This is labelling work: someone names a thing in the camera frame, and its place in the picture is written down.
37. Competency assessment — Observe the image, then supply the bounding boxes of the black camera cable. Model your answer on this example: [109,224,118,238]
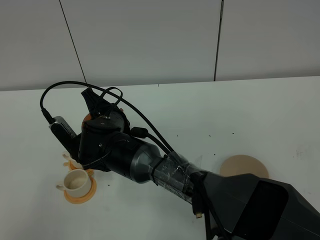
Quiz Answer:
[39,80,181,161]

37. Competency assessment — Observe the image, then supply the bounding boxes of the brown clay teapot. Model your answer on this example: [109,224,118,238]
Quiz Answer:
[81,108,130,133]

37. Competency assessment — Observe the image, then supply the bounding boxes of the far orange saucer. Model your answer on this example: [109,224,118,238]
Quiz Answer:
[63,160,94,176]

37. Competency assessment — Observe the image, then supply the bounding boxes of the orange saucer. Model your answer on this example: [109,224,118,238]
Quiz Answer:
[63,160,94,176]
[63,176,97,204]

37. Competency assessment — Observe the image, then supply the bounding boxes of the far white teacup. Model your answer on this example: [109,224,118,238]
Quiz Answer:
[62,151,83,169]

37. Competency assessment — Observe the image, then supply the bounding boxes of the beige round teapot coaster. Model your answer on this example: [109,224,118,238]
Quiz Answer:
[219,154,270,179]

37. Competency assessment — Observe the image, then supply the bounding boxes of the near white teacup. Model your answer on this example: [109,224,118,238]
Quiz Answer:
[55,169,92,198]

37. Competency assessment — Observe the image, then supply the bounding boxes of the white teacup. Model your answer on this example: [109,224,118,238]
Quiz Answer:
[55,169,92,198]
[62,151,83,169]

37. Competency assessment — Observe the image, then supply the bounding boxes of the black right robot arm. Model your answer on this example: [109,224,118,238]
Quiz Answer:
[77,88,320,240]

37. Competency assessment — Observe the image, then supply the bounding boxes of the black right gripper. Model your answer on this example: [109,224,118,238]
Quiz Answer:
[78,88,121,172]

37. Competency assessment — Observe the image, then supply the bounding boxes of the near orange saucer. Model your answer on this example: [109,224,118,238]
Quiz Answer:
[63,176,97,204]

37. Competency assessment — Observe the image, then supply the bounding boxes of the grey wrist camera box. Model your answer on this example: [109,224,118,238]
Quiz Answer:
[49,116,81,161]

